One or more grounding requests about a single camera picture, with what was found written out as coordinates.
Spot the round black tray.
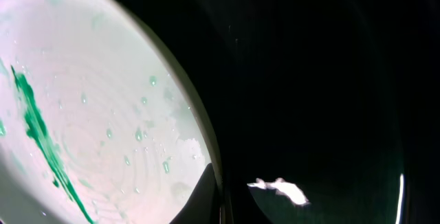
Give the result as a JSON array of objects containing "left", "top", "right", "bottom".
[{"left": 118, "top": 0, "right": 439, "bottom": 223}]

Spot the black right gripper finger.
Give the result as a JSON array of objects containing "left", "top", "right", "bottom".
[{"left": 170, "top": 164, "right": 221, "bottom": 224}]

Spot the mint green plate front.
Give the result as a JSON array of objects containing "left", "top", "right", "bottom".
[{"left": 1, "top": 0, "right": 226, "bottom": 223}]

